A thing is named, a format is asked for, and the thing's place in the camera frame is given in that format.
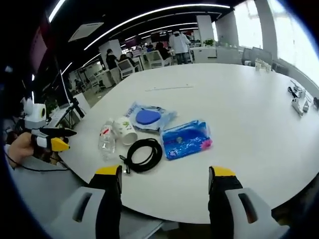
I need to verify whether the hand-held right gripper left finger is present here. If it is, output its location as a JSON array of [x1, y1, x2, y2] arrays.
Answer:
[[53, 164, 123, 239]]

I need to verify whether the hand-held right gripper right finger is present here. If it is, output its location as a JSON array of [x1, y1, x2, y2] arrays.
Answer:
[[208, 166, 291, 239]]

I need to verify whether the clear plastic bottle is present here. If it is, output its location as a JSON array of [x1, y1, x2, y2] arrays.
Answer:
[[98, 119, 118, 161]]

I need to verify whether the white paper cup green print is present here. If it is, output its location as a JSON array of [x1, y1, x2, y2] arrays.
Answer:
[[113, 116, 139, 146]]

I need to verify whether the blue tissue pack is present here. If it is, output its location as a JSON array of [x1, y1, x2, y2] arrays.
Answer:
[[160, 119, 214, 161]]

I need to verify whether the clear bag with blue pad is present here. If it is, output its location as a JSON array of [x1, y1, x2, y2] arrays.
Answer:
[[124, 100, 178, 131]]

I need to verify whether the group of small white cups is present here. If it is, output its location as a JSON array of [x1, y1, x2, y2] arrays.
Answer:
[[254, 58, 273, 72]]

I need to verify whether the person's left hand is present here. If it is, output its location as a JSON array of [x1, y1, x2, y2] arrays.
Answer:
[[6, 131, 38, 160]]

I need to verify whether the white keyboard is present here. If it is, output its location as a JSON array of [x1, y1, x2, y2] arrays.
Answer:
[[46, 109, 68, 128]]

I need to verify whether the black tripod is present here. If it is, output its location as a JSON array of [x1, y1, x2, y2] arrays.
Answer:
[[62, 98, 86, 121]]

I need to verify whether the computer monitor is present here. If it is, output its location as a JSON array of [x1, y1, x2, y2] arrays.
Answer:
[[59, 69, 73, 107]]

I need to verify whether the white office chair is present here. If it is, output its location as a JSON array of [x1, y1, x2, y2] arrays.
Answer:
[[149, 50, 166, 68], [116, 59, 137, 79]]

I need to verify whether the white round table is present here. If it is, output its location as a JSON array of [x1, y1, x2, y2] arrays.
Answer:
[[56, 62, 319, 225]]

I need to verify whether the ceiling air conditioner vent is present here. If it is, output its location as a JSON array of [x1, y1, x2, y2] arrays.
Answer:
[[67, 21, 105, 42]]

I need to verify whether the grey sofa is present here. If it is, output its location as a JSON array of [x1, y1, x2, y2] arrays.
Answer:
[[242, 46, 273, 67]]

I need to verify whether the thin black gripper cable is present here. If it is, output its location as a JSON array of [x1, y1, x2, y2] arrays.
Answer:
[[3, 146, 71, 173]]

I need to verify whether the white device with black cable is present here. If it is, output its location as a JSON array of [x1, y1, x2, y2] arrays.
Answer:
[[287, 80, 312, 103]]

